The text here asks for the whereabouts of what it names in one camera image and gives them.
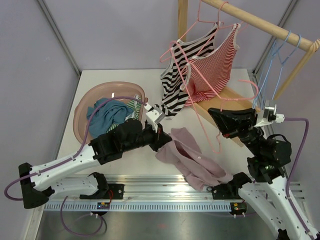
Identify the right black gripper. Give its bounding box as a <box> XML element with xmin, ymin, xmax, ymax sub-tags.
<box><xmin>208</xmin><ymin>106</ymin><xmax>265</xmax><ymax>157</ymax></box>

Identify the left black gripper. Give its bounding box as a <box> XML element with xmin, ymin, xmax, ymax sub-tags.
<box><xmin>122</xmin><ymin>120</ymin><xmax>172</xmax><ymax>153</ymax></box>

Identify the green striped tank top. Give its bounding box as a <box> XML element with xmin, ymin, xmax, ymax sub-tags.
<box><xmin>106</xmin><ymin>100</ymin><xmax>141</xmax><ymax>133</ymax></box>

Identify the mauve tank top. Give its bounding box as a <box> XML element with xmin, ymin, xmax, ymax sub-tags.
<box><xmin>155</xmin><ymin>127</ymin><xmax>233</xmax><ymax>192</ymax></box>

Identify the teal tank top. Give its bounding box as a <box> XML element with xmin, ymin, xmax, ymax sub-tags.
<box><xmin>88</xmin><ymin>100</ymin><xmax>131</xmax><ymax>138</ymax></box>

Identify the red striped tank top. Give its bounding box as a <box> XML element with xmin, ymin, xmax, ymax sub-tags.
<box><xmin>182</xmin><ymin>23</ymin><xmax>241</xmax><ymax>108</ymax></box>

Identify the blue hanger of green top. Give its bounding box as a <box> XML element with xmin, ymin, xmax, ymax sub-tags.
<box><xmin>257</xmin><ymin>33</ymin><xmax>304</xmax><ymax>106</ymax></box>

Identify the blue hanger of teal top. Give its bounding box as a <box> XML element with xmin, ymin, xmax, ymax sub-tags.
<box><xmin>252</xmin><ymin>31</ymin><xmax>294</xmax><ymax>108</ymax></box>

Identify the pink hanger of mauve top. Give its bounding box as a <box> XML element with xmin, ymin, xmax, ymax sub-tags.
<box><xmin>169</xmin><ymin>40</ymin><xmax>260</xmax><ymax>154</ymax></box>

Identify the pink hanger of red top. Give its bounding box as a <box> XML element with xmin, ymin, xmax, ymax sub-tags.
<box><xmin>179</xmin><ymin>0</ymin><xmax>248</xmax><ymax>76</ymax></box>

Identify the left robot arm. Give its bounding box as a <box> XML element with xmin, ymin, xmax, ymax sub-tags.
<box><xmin>18</xmin><ymin>119</ymin><xmax>172</xmax><ymax>209</ymax></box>

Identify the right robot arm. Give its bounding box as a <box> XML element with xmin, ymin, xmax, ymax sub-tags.
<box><xmin>207</xmin><ymin>106</ymin><xmax>320</xmax><ymax>240</ymax></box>

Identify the black white striped tank top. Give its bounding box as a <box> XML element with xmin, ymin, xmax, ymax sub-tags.
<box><xmin>156</xmin><ymin>23</ymin><xmax>218</xmax><ymax>119</ymax></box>

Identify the pink hanger of black top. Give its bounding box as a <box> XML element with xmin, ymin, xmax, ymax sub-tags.
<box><xmin>159</xmin><ymin>0</ymin><xmax>221</xmax><ymax>62</ymax></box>

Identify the wooden clothes rack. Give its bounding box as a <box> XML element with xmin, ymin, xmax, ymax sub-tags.
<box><xmin>177</xmin><ymin>0</ymin><xmax>320</xmax><ymax>149</ymax></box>

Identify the pink plastic basin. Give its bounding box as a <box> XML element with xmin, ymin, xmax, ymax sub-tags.
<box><xmin>73</xmin><ymin>81</ymin><xmax>148</xmax><ymax>143</ymax></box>

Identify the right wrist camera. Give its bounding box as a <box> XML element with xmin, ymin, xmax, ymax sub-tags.
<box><xmin>254</xmin><ymin>100</ymin><xmax>285</xmax><ymax>128</ymax></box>

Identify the white slotted cable duct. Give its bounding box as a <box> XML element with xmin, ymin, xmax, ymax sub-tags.
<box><xmin>44</xmin><ymin>201</ymin><xmax>231</xmax><ymax>212</ymax></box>

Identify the aluminium rail frame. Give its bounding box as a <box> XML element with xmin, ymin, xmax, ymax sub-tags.
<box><xmin>33</xmin><ymin>139</ymin><xmax>306</xmax><ymax>201</ymax></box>

